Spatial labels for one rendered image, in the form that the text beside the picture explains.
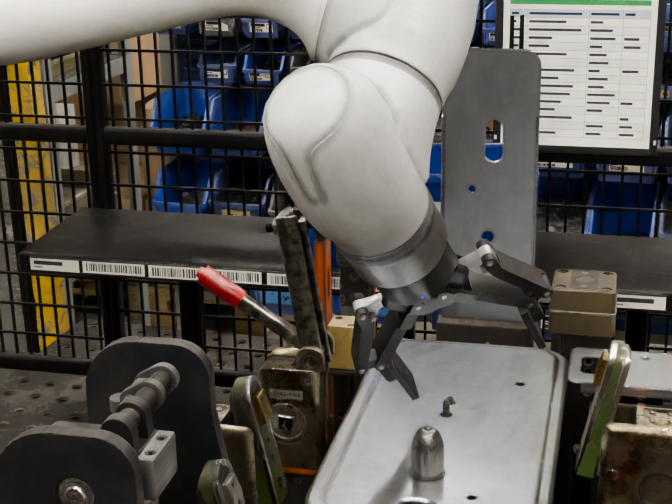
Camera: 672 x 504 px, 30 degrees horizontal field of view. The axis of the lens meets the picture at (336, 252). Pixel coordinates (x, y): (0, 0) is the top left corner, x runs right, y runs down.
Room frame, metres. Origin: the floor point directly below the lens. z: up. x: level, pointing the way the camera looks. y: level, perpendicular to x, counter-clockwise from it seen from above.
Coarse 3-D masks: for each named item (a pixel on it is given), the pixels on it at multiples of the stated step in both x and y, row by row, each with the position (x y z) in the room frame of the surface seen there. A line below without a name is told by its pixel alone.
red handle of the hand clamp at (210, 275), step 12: (204, 276) 1.24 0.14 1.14; (216, 276) 1.24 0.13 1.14; (216, 288) 1.23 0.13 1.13; (228, 288) 1.23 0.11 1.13; (240, 288) 1.24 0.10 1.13; (228, 300) 1.23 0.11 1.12; (240, 300) 1.23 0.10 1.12; (252, 300) 1.24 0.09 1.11; (252, 312) 1.23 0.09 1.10; (264, 312) 1.23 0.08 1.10; (264, 324) 1.23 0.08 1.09; (276, 324) 1.22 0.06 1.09; (288, 324) 1.23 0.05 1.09; (288, 336) 1.22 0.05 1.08; (324, 348) 1.22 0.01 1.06
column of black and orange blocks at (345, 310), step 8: (336, 248) 1.51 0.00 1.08; (336, 256) 1.51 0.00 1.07; (344, 256) 1.51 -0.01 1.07; (344, 264) 1.51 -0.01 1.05; (344, 272) 1.51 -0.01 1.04; (352, 272) 1.51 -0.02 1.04; (344, 280) 1.51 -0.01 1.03; (352, 280) 1.51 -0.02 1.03; (360, 280) 1.51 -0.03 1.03; (344, 288) 1.51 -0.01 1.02; (352, 288) 1.51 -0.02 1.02; (360, 288) 1.51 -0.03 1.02; (368, 288) 1.50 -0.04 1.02; (344, 296) 1.51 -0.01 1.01; (368, 296) 1.50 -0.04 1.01; (344, 304) 1.51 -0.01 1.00; (352, 304) 1.51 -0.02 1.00; (344, 312) 1.51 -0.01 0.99; (352, 312) 1.51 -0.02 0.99; (360, 376) 1.51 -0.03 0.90
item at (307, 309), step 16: (288, 208) 1.24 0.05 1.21; (272, 224) 1.22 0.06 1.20; (288, 224) 1.21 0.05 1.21; (304, 224) 1.22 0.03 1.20; (288, 240) 1.21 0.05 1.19; (304, 240) 1.23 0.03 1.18; (288, 256) 1.21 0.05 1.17; (304, 256) 1.21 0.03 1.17; (288, 272) 1.21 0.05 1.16; (304, 272) 1.21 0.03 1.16; (288, 288) 1.21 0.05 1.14; (304, 288) 1.21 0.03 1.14; (304, 304) 1.21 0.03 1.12; (320, 304) 1.23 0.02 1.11; (304, 320) 1.21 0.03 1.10; (320, 320) 1.23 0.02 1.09; (304, 336) 1.21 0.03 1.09; (320, 336) 1.23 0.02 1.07
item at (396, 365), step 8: (392, 360) 1.11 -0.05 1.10; (400, 360) 1.14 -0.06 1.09; (392, 368) 1.10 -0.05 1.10; (400, 368) 1.12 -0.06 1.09; (400, 376) 1.11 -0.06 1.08; (408, 376) 1.13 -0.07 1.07; (400, 384) 1.12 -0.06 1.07; (408, 384) 1.12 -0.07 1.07; (408, 392) 1.13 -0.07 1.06; (416, 392) 1.13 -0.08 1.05
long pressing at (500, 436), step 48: (384, 384) 1.27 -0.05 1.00; (432, 384) 1.26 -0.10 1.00; (480, 384) 1.26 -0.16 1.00; (528, 384) 1.26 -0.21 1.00; (336, 432) 1.15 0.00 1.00; (384, 432) 1.15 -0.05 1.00; (480, 432) 1.15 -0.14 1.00; (528, 432) 1.15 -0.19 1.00; (336, 480) 1.06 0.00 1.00; (384, 480) 1.05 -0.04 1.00; (480, 480) 1.05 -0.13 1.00; (528, 480) 1.05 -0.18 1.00
